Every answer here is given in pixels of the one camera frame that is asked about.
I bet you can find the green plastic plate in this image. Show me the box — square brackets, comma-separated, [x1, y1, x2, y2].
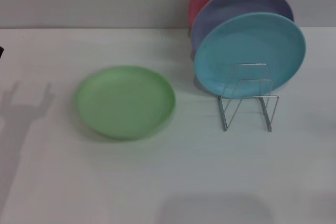
[74, 65, 176, 142]

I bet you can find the purple plastic plate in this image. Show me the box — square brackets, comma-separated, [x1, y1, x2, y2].
[191, 0, 295, 51]

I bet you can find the light blue plastic plate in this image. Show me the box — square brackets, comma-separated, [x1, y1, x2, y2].
[194, 12, 307, 96]

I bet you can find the metal wire plate rack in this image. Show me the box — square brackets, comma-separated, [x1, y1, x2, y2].
[217, 63, 279, 132]

